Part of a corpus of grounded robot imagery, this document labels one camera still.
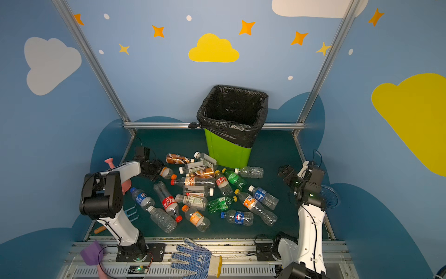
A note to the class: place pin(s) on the crushed green bottle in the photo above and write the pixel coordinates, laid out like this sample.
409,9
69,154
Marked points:
221,204

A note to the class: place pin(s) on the clear white-cap bottle front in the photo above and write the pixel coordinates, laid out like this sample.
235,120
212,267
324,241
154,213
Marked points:
162,219

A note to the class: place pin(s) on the orange-cap orange label bottle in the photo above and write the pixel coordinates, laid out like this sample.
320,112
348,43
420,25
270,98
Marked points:
201,222

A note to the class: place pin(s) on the blue-cap blue label bottle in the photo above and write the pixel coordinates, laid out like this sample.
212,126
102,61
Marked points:
264,197

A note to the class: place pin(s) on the red label cola bottle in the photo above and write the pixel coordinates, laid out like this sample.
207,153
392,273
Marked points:
168,202

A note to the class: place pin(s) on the green sprite bottle upper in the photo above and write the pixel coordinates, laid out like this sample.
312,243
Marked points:
235,179

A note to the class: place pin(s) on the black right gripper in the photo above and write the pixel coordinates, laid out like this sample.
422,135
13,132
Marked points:
289,172

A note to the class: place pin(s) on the black bin liner bag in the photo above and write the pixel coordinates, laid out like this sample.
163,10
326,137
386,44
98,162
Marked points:
234,114

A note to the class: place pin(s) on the pepsi blue label bottle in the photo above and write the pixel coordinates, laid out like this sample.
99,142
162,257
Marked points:
238,217

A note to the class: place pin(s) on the yellow-cap red label bottle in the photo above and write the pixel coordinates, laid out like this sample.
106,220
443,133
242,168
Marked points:
223,184

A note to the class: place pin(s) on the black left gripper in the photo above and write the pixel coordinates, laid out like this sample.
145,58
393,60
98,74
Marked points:
153,167

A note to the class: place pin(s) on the blue dotted work glove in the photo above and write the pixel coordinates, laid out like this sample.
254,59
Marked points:
197,260

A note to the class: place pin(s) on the green plastic trash bin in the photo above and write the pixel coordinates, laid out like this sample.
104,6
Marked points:
226,153

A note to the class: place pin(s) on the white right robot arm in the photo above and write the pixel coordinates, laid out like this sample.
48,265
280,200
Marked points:
304,259

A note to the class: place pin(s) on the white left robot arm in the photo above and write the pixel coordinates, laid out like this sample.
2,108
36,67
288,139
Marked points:
102,200

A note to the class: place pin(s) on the orange-cap clear bottle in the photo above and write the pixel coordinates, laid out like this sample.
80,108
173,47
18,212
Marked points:
167,174

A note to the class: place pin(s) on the red label flat bottle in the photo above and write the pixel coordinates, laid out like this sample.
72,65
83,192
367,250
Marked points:
200,191

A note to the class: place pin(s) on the clear flat white-cap bottle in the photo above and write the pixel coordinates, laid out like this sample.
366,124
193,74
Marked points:
192,168

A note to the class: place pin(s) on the clear ribbed white-cap bottle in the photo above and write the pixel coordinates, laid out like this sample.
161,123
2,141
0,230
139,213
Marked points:
250,172

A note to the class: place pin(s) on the white-cap green label bottle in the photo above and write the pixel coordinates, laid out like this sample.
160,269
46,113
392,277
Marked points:
200,203

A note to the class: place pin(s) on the yellow-cap orange label bottle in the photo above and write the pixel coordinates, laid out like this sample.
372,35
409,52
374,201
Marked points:
249,202

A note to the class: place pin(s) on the clear square white-cap bottle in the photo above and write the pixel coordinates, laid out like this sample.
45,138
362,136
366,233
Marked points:
206,159

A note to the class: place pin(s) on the brown coffee bottle middle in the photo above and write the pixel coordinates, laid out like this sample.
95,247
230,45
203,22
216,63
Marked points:
207,172

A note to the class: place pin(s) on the brown nescafe bottle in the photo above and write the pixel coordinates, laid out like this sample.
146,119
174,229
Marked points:
176,159

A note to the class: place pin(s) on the blue plastic toy fork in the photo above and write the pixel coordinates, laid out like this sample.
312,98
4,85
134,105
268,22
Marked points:
132,214

